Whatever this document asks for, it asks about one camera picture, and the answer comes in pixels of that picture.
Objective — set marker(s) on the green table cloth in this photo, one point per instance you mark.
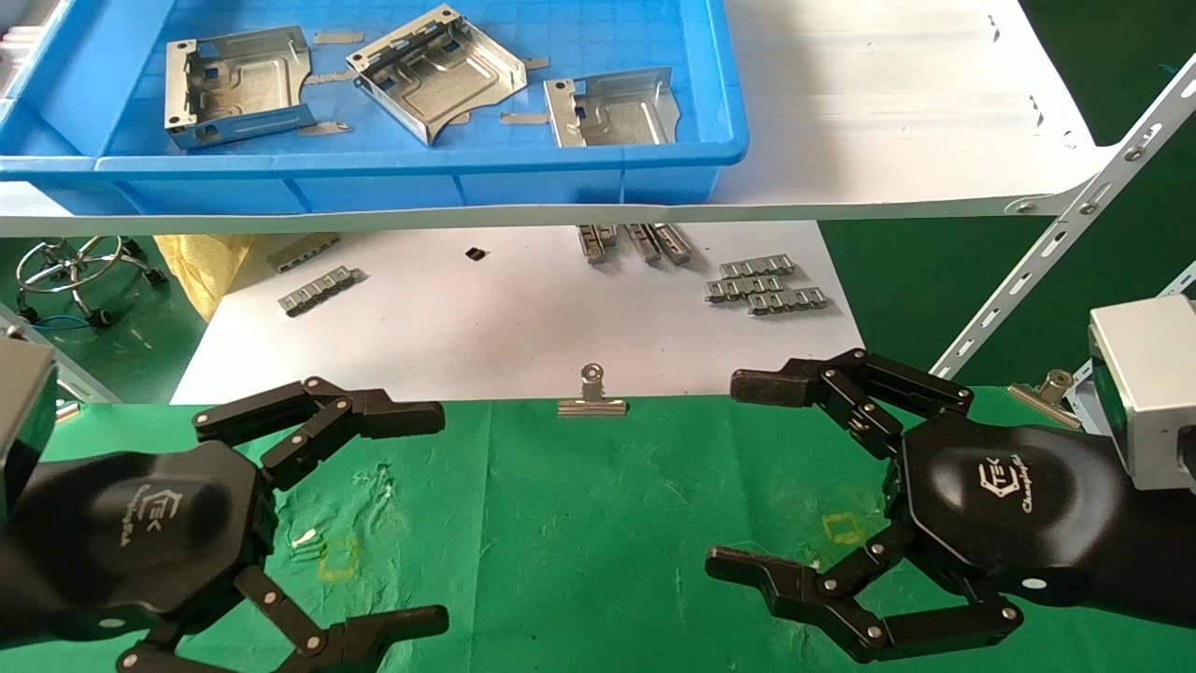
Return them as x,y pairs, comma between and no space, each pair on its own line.
607,523

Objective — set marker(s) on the sheet metal bracket part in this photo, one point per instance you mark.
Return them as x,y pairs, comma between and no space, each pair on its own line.
439,79
243,79
617,117

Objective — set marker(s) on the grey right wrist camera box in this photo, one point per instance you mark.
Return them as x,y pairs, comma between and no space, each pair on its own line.
1149,374

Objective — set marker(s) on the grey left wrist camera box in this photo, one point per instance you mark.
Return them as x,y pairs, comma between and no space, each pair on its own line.
23,411

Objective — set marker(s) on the chrome chair base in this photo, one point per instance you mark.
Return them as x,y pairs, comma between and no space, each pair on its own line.
73,271

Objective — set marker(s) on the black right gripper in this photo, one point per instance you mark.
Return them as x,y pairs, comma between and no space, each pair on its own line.
1009,505

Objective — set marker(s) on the white plastic tray stack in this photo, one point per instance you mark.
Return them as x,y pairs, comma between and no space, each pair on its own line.
19,56

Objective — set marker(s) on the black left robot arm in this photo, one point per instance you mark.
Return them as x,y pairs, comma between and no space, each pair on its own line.
14,579

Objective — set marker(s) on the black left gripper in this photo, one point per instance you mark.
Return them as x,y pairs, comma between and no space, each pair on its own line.
149,523

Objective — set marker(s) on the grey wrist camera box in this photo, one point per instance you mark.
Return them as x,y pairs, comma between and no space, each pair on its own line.
1149,374
23,411

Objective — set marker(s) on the silver binder clip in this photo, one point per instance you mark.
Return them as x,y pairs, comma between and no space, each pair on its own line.
65,409
592,406
1056,383

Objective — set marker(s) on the small grey metal connector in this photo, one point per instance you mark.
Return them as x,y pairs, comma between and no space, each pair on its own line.
790,301
593,243
738,289
643,243
304,250
757,267
673,243
318,290

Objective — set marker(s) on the blue plastic bin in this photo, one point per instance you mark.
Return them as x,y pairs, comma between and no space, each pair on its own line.
374,187

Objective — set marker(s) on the long aluminium base plate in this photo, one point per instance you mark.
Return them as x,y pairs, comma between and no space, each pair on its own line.
467,327

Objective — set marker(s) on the white shelf board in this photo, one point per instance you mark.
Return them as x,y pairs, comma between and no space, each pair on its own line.
888,112

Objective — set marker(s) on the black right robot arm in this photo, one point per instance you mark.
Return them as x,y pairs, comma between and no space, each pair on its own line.
1168,561

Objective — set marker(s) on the grey metal frame rail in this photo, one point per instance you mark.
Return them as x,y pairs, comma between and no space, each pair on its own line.
75,383

